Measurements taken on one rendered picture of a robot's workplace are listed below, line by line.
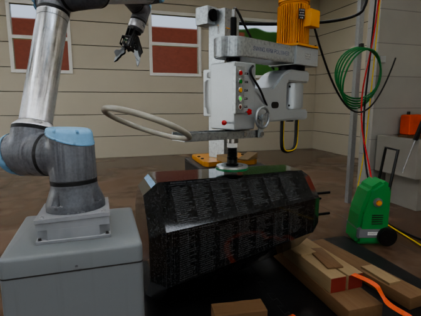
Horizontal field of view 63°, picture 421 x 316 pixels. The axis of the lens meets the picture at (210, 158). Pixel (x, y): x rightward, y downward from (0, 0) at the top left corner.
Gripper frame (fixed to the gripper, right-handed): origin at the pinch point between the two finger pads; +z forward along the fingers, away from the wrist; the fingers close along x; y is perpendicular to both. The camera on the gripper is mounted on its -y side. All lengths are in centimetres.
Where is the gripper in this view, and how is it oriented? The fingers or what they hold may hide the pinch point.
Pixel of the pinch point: (126, 64)
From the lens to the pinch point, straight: 203.3
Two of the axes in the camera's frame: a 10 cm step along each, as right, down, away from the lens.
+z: -2.8, 9.5, -1.1
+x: 9.3, 2.4, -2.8
